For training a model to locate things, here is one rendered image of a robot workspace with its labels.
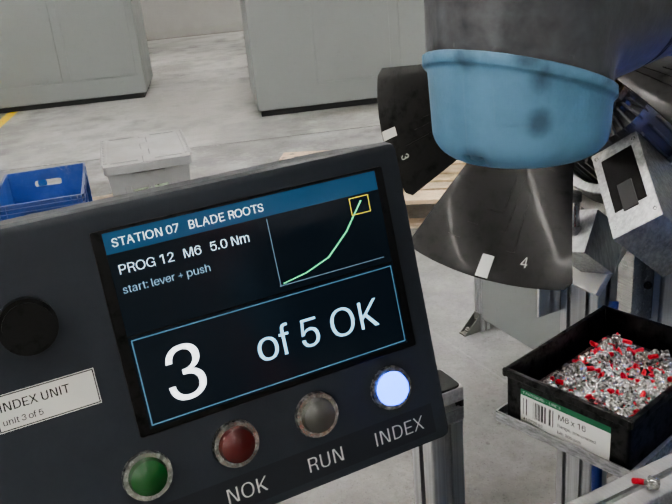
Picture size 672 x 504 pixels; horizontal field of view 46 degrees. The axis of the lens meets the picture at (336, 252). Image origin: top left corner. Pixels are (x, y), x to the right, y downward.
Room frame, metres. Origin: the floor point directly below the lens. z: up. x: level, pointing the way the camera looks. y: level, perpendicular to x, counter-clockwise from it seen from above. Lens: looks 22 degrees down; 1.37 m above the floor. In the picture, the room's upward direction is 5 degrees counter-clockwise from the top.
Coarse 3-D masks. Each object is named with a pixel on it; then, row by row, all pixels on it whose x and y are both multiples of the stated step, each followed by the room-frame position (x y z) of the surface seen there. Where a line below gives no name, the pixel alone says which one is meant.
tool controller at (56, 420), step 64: (192, 192) 0.41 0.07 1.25; (256, 192) 0.42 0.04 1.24; (320, 192) 0.43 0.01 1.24; (384, 192) 0.45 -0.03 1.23; (0, 256) 0.36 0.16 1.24; (64, 256) 0.37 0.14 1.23; (128, 256) 0.38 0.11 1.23; (192, 256) 0.39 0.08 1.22; (256, 256) 0.40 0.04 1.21; (320, 256) 0.42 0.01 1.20; (384, 256) 0.43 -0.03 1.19; (0, 320) 0.34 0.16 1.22; (64, 320) 0.36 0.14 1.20; (128, 320) 0.37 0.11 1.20; (256, 320) 0.39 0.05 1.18; (320, 320) 0.41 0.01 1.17; (384, 320) 0.42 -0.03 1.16; (0, 384) 0.34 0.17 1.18; (64, 384) 0.35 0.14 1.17; (128, 384) 0.36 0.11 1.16; (256, 384) 0.38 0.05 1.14; (320, 384) 0.40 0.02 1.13; (0, 448) 0.33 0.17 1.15; (64, 448) 0.34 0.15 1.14; (128, 448) 0.35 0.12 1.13; (192, 448) 0.36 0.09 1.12; (320, 448) 0.38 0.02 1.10; (384, 448) 0.40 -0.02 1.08
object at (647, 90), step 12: (660, 60) 0.98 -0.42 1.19; (636, 72) 0.96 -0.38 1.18; (648, 72) 0.95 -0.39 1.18; (660, 72) 0.93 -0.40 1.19; (624, 84) 0.94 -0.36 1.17; (636, 84) 0.93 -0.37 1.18; (648, 84) 0.92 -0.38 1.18; (660, 84) 0.91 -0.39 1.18; (648, 96) 0.89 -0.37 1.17; (660, 96) 0.88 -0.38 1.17; (660, 108) 0.86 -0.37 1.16
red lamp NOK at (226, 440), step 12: (240, 420) 0.37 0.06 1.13; (216, 432) 0.37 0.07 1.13; (228, 432) 0.36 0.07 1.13; (240, 432) 0.36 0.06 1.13; (252, 432) 0.37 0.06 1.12; (216, 444) 0.36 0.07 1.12; (228, 444) 0.36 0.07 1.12; (240, 444) 0.36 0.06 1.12; (252, 444) 0.36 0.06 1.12; (216, 456) 0.36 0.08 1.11; (228, 456) 0.36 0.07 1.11; (240, 456) 0.36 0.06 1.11; (252, 456) 0.37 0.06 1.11
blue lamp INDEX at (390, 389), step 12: (384, 372) 0.41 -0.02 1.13; (396, 372) 0.41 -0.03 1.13; (372, 384) 0.41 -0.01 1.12; (384, 384) 0.40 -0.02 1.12; (396, 384) 0.40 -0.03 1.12; (408, 384) 0.41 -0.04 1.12; (372, 396) 0.40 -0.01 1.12; (384, 396) 0.40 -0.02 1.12; (396, 396) 0.40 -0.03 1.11; (408, 396) 0.41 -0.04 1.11; (384, 408) 0.40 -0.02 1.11; (396, 408) 0.41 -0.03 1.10
